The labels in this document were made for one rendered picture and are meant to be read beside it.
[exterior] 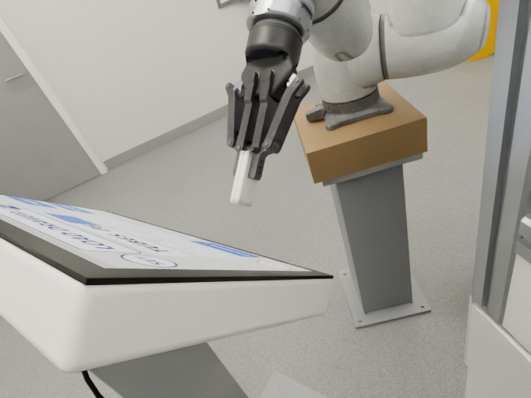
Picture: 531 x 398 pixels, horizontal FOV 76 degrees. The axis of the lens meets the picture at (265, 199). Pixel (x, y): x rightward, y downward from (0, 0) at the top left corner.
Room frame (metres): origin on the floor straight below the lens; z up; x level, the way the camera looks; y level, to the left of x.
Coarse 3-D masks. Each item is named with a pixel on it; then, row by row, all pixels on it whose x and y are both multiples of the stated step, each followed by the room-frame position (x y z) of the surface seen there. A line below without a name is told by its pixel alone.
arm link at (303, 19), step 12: (252, 0) 0.51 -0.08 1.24; (264, 0) 0.49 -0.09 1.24; (276, 0) 0.48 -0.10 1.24; (288, 0) 0.48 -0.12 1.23; (300, 0) 0.48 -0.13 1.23; (312, 0) 0.50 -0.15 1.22; (252, 12) 0.50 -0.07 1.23; (264, 12) 0.48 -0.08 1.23; (276, 12) 0.47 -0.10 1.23; (288, 12) 0.47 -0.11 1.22; (300, 12) 0.48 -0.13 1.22; (312, 12) 0.49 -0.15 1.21; (252, 24) 0.51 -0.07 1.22; (288, 24) 0.48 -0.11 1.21; (300, 24) 0.47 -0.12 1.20; (300, 36) 0.49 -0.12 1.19
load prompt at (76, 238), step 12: (0, 204) 0.40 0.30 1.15; (12, 204) 0.42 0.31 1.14; (12, 216) 0.30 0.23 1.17; (24, 216) 0.32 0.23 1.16; (36, 216) 0.34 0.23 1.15; (36, 228) 0.26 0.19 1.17; (48, 228) 0.27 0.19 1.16; (60, 228) 0.28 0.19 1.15; (72, 228) 0.29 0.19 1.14; (60, 240) 0.22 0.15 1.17; (72, 240) 0.23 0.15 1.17; (84, 240) 0.24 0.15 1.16; (96, 240) 0.25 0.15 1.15; (108, 240) 0.26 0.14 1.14; (120, 252) 0.21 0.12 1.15; (132, 252) 0.22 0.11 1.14
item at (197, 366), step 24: (144, 360) 0.27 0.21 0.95; (168, 360) 0.28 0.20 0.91; (192, 360) 0.30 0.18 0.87; (216, 360) 0.32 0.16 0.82; (120, 384) 0.25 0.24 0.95; (144, 384) 0.26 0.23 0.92; (168, 384) 0.27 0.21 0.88; (192, 384) 0.29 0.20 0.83; (216, 384) 0.30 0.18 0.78; (288, 384) 0.64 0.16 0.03
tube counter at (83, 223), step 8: (32, 208) 0.41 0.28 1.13; (40, 208) 0.43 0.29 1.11; (48, 208) 0.45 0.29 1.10; (56, 216) 0.37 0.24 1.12; (64, 216) 0.38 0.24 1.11; (72, 216) 0.40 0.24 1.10; (80, 224) 0.33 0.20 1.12; (88, 224) 0.35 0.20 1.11; (96, 224) 0.36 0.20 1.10; (120, 232) 0.33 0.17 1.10
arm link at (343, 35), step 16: (352, 0) 0.57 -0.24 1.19; (368, 0) 0.62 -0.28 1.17; (336, 16) 0.56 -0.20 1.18; (352, 16) 0.57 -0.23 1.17; (368, 16) 0.61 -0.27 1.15; (320, 32) 0.58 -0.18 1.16; (336, 32) 0.58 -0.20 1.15; (352, 32) 0.58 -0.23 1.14; (368, 32) 0.61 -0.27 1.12; (320, 48) 0.62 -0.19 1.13; (336, 48) 0.60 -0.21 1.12; (352, 48) 0.60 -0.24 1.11
